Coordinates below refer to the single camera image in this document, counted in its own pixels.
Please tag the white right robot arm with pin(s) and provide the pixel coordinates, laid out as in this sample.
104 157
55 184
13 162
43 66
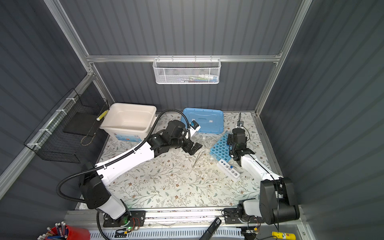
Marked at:
277 201

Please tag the white plastic storage bin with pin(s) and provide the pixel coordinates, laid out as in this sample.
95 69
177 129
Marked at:
129 122

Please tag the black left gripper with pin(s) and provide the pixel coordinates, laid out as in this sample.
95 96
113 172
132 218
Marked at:
187 147

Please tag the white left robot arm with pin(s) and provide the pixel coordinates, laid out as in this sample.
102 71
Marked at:
94 179

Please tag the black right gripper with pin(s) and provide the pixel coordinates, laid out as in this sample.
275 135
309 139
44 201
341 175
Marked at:
230 141

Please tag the small white tube rack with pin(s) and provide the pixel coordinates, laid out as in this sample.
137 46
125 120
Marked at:
233 174

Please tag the blue test tube rack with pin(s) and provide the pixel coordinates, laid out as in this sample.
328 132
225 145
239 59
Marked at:
221 150

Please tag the blue plastic box lid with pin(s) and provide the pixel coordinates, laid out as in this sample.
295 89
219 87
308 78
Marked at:
211 121

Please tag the black flat device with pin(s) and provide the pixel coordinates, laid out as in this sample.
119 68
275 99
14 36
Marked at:
208 234

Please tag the red cup of pens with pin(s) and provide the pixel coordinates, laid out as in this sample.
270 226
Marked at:
62 231

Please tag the black wire wall basket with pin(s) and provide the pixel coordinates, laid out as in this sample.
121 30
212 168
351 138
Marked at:
72 133

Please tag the clear glass flask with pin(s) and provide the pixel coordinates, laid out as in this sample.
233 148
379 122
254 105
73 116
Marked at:
207 140

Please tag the white wire mesh basket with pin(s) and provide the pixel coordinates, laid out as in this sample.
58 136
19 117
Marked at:
187 72

